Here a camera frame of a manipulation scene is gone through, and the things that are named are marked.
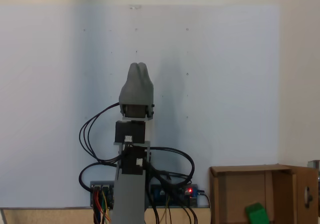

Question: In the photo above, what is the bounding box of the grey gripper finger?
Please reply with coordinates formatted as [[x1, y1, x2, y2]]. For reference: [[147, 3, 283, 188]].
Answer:
[[138, 62, 155, 93], [120, 62, 140, 93]]

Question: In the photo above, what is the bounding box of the green die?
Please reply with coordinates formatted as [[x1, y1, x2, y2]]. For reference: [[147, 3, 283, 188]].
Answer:
[[244, 202, 271, 224]]

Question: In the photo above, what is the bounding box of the blue circuit board with capacitors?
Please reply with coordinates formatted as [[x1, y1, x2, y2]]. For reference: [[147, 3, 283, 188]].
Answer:
[[149, 183, 200, 208]]

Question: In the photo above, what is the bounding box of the brown cardboard box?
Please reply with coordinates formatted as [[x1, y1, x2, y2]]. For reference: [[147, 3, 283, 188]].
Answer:
[[208, 163, 320, 224]]

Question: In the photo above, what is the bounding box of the black servo cable bundle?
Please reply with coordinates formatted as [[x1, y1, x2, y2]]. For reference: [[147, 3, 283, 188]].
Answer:
[[78, 102, 121, 166], [149, 146, 196, 192]]

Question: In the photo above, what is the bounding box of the circuit board with jumper wires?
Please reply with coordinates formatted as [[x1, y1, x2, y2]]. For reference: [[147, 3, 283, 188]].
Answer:
[[89, 181, 116, 208]]

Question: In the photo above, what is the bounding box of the black cable loop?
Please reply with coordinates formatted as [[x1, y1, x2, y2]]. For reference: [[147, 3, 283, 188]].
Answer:
[[78, 162, 118, 192]]

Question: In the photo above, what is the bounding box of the yellow jumper wire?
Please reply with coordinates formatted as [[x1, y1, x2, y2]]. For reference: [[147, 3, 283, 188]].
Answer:
[[101, 192, 109, 222]]

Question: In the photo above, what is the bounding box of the thin yellow wire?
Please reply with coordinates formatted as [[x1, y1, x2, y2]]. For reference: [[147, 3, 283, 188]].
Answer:
[[161, 195, 172, 222]]

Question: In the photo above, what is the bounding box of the red jumper wire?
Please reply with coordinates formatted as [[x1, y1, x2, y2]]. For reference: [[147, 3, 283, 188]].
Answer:
[[93, 189, 101, 223]]

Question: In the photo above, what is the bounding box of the orange jumper wire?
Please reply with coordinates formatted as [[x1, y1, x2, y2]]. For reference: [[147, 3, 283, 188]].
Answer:
[[94, 188, 113, 223]]

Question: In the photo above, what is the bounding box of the black USB cable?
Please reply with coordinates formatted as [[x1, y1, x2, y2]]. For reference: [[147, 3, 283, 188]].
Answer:
[[198, 190, 212, 211]]

